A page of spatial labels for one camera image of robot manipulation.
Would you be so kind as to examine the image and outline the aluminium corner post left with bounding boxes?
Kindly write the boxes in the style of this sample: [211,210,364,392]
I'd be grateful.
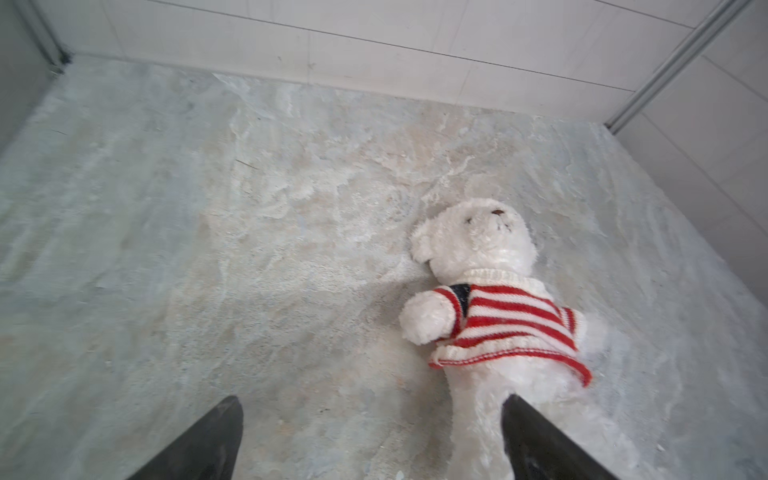
[12,0,71,75]

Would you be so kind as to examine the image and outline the aluminium corner post right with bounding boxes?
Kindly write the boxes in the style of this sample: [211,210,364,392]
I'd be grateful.
[604,0,753,134]

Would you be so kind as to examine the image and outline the red white striped shirt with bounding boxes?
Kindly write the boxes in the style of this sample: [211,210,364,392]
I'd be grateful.
[430,269,592,386]

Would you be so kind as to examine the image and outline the white plush teddy bear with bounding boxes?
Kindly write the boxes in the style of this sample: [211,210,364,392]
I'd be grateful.
[399,199,640,479]

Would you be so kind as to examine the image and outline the aluminium corner post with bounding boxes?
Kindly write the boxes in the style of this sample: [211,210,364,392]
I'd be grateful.
[604,0,753,134]
[12,0,71,75]

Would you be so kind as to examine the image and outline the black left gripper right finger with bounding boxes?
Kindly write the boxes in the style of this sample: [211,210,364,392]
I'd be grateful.
[501,394,617,480]

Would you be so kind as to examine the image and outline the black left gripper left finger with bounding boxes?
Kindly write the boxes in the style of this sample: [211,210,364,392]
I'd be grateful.
[129,395,244,480]

